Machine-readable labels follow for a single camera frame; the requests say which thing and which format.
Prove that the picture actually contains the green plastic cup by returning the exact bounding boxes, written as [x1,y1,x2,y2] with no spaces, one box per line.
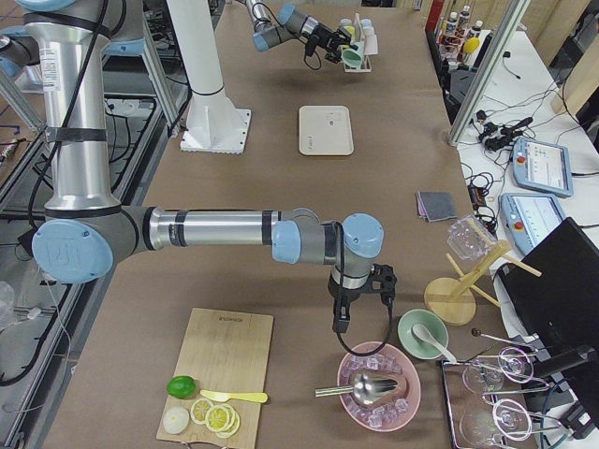
[341,42,364,68]

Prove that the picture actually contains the cream rabbit tray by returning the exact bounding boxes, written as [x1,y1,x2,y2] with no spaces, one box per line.
[299,106,354,156]

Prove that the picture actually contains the yellow plastic cup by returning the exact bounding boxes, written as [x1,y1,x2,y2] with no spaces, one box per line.
[342,25,356,40]

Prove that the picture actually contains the white cup rack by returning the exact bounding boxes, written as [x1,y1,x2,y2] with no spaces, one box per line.
[340,13,378,73]

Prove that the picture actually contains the pink plastic cup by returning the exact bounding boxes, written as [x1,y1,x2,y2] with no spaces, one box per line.
[363,34,378,56]

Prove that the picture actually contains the white ceramic spoon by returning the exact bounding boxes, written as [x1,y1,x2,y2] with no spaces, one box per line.
[412,324,458,364]

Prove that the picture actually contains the green ceramic bowl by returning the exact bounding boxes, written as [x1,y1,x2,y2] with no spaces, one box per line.
[397,308,450,360]

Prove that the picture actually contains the wooden glass stand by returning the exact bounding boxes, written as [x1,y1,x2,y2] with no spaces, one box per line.
[424,239,542,326]

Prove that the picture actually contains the grey folded cloth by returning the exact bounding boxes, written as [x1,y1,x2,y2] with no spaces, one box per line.
[416,191,458,223]

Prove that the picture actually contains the clear glass mug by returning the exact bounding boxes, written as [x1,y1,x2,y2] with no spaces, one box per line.
[447,214,497,261]

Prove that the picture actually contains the pink bowl of ice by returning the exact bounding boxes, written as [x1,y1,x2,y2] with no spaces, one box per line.
[337,341,421,432]

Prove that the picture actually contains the metal ice scoop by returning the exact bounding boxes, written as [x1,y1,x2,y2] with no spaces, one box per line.
[314,369,402,408]

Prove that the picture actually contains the upper wine glass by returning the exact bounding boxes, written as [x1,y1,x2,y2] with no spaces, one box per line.
[462,347,533,394]

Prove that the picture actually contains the lower teach pendant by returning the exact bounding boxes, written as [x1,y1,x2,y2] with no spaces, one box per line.
[500,193,566,255]

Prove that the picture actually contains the teach pendant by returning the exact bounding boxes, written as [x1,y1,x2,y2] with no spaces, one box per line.
[512,137,574,197]
[500,193,566,255]

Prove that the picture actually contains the bamboo cutting board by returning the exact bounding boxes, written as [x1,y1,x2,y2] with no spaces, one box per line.
[156,308,273,448]

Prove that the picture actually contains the black monitor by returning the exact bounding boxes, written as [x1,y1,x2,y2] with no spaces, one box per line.
[500,217,598,424]

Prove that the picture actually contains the yellow plastic knife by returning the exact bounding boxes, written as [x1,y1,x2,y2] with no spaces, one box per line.
[199,389,269,404]

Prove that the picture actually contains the lower wine glass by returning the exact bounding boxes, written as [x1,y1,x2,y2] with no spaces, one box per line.
[459,398,533,448]

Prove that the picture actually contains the upper teach pendant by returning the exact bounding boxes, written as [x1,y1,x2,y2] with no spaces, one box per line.
[512,137,574,197]

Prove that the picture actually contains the lemon slices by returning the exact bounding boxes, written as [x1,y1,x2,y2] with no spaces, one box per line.
[189,398,241,439]

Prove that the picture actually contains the green lime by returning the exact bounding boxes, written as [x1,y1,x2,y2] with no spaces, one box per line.
[166,375,197,399]

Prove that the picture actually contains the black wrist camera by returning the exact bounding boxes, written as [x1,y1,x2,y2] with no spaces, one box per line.
[304,36,317,57]

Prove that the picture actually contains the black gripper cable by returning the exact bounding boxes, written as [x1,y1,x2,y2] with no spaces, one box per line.
[334,298,394,359]

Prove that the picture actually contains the white column mount base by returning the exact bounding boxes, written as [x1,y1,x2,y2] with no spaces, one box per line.
[168,0,251,154]

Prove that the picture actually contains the wire wine glass rack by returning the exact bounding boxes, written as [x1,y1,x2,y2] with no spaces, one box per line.
[440,343,571,448]

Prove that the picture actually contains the aluminium frame post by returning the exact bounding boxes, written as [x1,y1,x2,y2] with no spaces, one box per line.
[447,0,531,147]

